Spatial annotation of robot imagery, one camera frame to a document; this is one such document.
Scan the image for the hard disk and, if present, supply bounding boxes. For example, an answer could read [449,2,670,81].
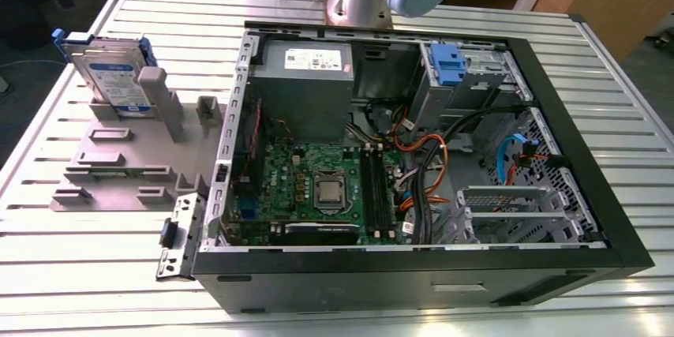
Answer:
[51,28,158,119]

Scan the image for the metal disk bay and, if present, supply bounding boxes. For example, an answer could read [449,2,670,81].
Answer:
[455,185,605,245]

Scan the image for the grey parts rack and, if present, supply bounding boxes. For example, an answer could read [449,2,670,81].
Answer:
[47,66,232,212]

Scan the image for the green RAM stick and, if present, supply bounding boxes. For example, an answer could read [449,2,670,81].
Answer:
[87,169,147,178]

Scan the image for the grey power supply unit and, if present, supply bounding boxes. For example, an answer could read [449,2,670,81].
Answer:
[247,39,355,145]

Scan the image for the green motherboard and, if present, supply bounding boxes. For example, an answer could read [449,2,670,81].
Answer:
[223,141,411,246]

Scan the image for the black blue port plug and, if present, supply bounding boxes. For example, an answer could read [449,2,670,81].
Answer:
[159,217,182,248]

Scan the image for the CPU socket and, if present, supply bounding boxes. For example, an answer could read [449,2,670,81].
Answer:
[313,170,353,216]

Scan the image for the silver CPU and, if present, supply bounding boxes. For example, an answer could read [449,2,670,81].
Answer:
[318,182,345,202]

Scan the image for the black RAM slot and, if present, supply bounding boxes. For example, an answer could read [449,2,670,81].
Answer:
[369,143,390,240]
[362,143,382,240]

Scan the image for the black graphics card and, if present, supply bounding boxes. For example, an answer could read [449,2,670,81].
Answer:
[267,220,363,246]

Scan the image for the metal optical drive cage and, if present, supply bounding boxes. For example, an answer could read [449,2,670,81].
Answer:
[410,40,534,139]

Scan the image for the black open PC case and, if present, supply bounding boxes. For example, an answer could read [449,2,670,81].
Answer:
[190,19,657,313]

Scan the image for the black chair wheel base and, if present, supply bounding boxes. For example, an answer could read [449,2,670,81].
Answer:
[645,27,674,45]

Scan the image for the metal slot retainer bracket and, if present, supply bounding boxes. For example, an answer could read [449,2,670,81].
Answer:
[155,193,207,283]

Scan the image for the yellow black power wires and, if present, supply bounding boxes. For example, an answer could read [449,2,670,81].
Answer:
[345,122,389,144]

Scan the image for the orange power wire bundle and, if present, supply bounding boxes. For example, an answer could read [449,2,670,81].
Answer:
[393,133,453,218]

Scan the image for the black cable bundle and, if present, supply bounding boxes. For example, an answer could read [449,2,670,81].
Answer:
[407,104,531,244]

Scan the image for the blue data wire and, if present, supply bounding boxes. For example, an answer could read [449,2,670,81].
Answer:
[494,133,537,188]

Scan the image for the disk power wire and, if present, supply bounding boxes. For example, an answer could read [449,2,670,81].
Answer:
[513,141,567,174]

